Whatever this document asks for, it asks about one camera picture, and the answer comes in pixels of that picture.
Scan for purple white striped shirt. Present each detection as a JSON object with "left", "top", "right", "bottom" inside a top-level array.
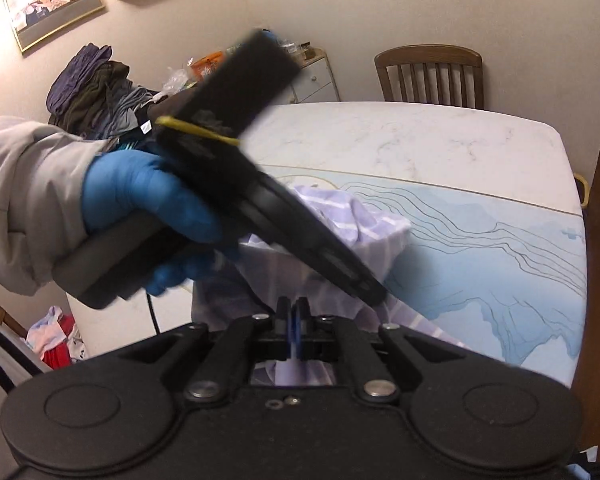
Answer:
[{"left": 191, "top": 184, "right": 465, "bottom": 387}]

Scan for grey sleeved left forearm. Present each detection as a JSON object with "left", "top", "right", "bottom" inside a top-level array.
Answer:
[{"left": 0, "top": 116, "right": 106, "bottom": 296}]

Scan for red white clothes on floor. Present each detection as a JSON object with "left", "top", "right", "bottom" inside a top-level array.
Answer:
[{"left": 26, "top": 306, "right": 90, "bottom": 370}]

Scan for pile of dark clothes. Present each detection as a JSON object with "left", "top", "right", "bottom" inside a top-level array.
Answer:
[{"left": 45, "top": 44, "right": 155, "bottom": 140}]

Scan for blue gloved left hand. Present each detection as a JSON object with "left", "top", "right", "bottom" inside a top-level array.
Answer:
[{"left": 81, "top": 148, "right": 242, "bottom": 297}]

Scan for white drawer cabinet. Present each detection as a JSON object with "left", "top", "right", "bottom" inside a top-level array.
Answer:
[{"left": 274, "top": 49, "right": 340, "bottom": 105}]

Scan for orange snack bag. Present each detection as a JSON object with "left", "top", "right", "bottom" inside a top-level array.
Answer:
[{"left": 188, "top": 51, "right": 225, "bottom": 81}]

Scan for blue patterned table mat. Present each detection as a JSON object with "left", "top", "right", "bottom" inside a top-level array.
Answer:
[{"left": 270, "top": 167, "right": 588, "bottom": 385}]

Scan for brown wooden chair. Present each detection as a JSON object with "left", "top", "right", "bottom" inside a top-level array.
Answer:
[{"left": 374, "top": 44, "right": 486, "bottom": 110}]

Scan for yellow black bin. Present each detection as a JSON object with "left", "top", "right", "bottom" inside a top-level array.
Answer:
[{"left": 573, "top": 172, "right": 591, "bottom": 209}]

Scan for black cable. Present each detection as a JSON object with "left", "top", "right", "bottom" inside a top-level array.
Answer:
[{"left": 146, "top": 288, "right": 162, "bottom": 336}]

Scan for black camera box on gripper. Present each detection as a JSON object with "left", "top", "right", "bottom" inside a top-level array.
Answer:
[{"left": 175, "top": 30, "right": 301, "bottom": 139}]

